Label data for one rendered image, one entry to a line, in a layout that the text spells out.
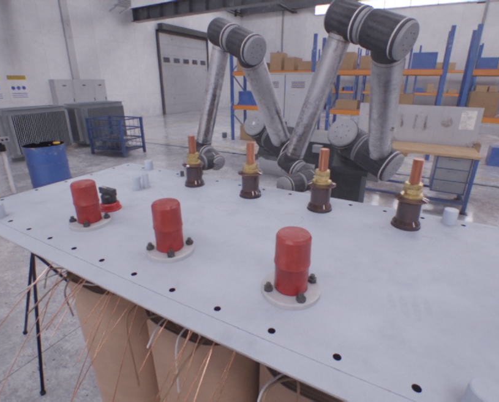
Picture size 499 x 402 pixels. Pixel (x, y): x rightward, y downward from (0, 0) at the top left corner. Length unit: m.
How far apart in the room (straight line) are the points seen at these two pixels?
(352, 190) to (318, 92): 1.77
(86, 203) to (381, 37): 1.18
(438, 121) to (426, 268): 4.98
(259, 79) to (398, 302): 1.39
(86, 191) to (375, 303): 0.80
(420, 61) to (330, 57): 7.17
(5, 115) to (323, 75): 8.31
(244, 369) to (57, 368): 1.75
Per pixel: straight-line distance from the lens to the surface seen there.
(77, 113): 10.18
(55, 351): 2.72
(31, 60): 15.31
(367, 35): 1.39
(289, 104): 5.77
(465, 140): 5.78
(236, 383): 1.08
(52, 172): 5.62
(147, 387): 1.52
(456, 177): 5.20
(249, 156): 1.09
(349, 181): 3.13
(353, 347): 0.57
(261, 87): 1.81
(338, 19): 1.47
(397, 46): 1.33
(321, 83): 1.51
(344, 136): 2.02
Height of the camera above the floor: 1.76
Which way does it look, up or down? 22 degrees down
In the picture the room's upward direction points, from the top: straight up
